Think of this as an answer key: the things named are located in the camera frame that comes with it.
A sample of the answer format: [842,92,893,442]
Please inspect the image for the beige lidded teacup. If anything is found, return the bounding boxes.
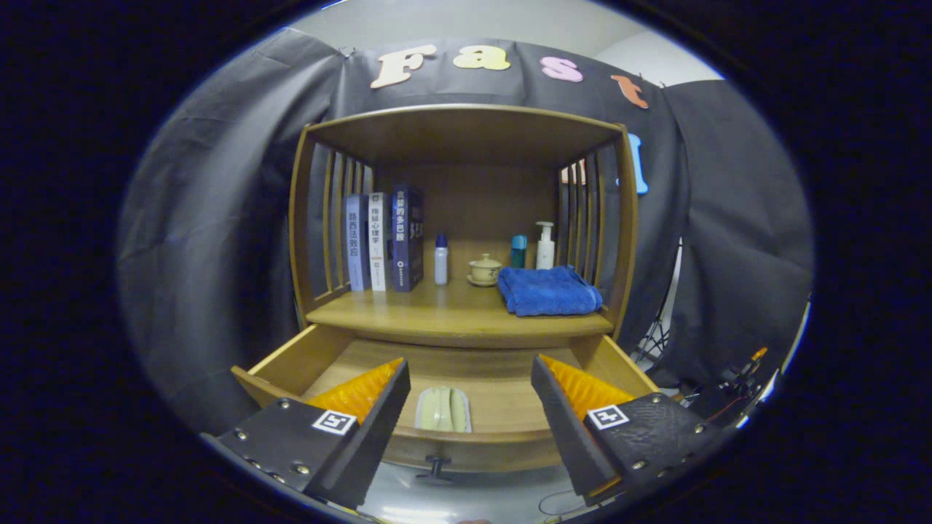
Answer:
[467,253,503,287]

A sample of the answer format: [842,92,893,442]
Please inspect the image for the blue folded towel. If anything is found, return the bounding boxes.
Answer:
[497,265,604,317]

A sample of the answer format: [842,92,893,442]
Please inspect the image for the wooden cabinet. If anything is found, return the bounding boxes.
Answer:
[232,103,660,485]

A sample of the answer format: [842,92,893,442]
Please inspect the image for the white pump bottle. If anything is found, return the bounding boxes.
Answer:
[536,221,556,270]

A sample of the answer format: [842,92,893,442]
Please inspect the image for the black equipment with orange part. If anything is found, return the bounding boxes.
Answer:
[684,346,780,423]

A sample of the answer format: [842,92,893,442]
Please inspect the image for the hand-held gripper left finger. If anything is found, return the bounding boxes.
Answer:
[200,357,412,510]

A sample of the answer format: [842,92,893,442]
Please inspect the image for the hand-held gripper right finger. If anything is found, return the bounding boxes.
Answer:
[530,354,729,507]

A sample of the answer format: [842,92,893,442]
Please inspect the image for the wooden countertop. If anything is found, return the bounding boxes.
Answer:
[306,273,616,339]

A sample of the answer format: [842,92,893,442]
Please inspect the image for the dark blue book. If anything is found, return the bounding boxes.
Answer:
[391,183,425,293]

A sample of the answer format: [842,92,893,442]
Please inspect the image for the pale blue book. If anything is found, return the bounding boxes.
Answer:
[345,194,372,292]

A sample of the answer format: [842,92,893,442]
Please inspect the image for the black floor cable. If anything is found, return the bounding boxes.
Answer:
[539,491,583,517]

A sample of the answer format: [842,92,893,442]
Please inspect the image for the white book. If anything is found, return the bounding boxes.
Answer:
[366,191,394,292]

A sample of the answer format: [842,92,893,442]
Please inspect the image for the black tripod stand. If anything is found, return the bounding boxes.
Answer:
[633,240,685,365]

